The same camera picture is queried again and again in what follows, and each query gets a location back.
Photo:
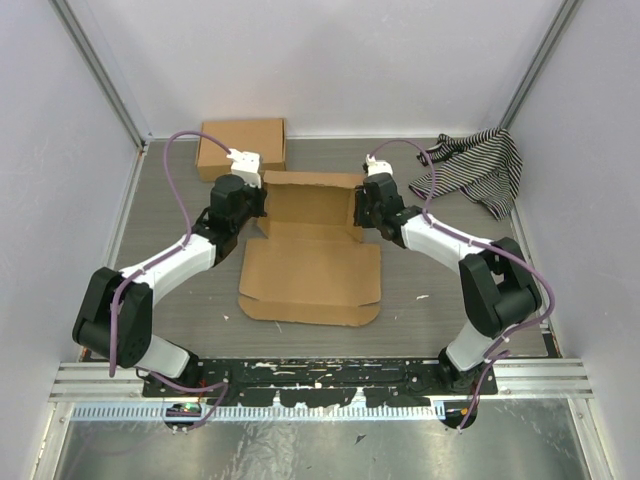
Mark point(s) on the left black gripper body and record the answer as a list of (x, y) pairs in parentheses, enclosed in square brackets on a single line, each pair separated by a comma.
[(255, 206)]

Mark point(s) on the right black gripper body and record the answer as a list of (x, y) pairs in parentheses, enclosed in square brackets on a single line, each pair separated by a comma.
[(366, 215)]

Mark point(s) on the brown cardboard box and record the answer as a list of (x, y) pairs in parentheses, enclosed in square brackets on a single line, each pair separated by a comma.
[(266, 137), (312, 264)]

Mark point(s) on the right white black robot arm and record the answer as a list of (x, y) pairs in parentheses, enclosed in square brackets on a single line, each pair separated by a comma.
[(498, 290)]

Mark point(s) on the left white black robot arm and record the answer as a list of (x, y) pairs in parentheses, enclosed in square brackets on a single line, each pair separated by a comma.
[(115, 319)]

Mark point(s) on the folded brown cardboard box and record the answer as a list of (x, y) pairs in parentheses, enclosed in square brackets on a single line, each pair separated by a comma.
[(266, 137)]

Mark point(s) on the striped black white cloth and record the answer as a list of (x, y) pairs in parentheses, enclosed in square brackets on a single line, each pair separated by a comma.
[(486, 167)]

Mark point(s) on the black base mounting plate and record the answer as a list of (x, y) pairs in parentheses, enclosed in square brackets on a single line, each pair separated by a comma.
[(317, 383)]

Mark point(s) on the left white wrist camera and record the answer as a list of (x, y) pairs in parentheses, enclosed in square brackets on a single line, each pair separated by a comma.
[(246, 165)]

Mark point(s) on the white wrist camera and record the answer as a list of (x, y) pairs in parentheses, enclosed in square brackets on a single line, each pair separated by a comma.
[(372, 166), (246, 165)]

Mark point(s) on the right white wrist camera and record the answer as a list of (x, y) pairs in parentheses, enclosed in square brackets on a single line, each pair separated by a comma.
[(372, 166)]

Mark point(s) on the left aluminium corner post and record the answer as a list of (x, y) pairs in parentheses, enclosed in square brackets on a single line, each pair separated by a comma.
[(97, 69)]

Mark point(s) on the aluminium corner post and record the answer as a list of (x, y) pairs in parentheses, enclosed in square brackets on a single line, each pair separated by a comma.
[(97, 69), (542, 55)]

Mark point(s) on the aluminium front rail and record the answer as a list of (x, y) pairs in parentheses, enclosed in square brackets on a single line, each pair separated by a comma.
[(510, 378)]

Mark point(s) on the white slotted cable duct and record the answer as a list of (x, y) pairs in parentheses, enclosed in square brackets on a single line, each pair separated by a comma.
[(192, 412)]

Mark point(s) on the right aluminium corner post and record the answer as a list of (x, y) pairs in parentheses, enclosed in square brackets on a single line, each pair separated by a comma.
[(542, 55)]

